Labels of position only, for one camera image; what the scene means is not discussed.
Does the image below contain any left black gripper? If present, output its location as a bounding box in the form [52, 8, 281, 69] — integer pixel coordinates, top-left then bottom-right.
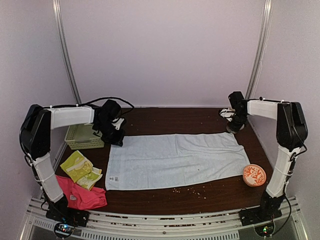
[94, 120, 126, 146]

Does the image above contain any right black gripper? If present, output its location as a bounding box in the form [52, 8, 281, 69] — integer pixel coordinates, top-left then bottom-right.
[226, 111, 248, 133]

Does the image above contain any light blue towel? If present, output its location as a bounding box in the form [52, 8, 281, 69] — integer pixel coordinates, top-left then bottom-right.
[105, 132, 250, 191]

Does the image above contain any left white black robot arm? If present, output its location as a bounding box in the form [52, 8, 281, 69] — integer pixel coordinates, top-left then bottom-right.
[19, 97, 126, 222]

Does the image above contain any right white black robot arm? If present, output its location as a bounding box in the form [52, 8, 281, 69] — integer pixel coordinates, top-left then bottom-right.
[226, 91, 308, 221]

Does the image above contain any green plastic basket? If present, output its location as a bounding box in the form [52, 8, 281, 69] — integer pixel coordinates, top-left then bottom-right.
[64, 124, 105, 150]

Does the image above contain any yellow patterned towel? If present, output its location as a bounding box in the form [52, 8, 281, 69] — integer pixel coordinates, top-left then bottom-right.
[60, 150, 103, 191]

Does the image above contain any pink towel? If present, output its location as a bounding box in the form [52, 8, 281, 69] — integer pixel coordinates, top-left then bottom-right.
[56, 175, 108, 210]

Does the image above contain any red white patterned bowl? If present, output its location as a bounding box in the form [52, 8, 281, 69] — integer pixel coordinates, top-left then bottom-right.
[242, 164, 267, 188]

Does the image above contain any right aluminium frame post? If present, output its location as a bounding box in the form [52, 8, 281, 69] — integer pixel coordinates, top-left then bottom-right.
[245, 0, 273, 100]

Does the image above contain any aluminium frame post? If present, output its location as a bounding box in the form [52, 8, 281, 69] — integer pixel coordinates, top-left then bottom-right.
[245, 0, 273, 100]
[52, 0, 82, 104]

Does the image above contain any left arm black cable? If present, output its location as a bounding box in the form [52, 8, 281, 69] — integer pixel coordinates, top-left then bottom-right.
[18, 97, 136, 166]

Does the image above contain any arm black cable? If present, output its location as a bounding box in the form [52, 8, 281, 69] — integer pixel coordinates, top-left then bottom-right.
[272, 142, 308, 226]
[18, 97, 136, 166]

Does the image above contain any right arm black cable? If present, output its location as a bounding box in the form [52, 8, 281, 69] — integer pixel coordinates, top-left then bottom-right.
[272, 142, 308, 226]

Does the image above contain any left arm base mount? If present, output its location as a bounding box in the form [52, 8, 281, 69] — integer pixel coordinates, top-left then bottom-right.
[45, 205, 90, 227]

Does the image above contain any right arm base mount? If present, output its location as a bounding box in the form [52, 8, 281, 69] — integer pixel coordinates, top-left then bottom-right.
[238, 206, 282, 226]

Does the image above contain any aluminium front rail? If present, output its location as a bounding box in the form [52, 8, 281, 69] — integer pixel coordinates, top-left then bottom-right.
[18, 196, 310, 240]

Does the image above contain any left aluminium frame post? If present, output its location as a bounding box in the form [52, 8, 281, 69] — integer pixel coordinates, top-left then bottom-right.
[52, 0, 82, 104]

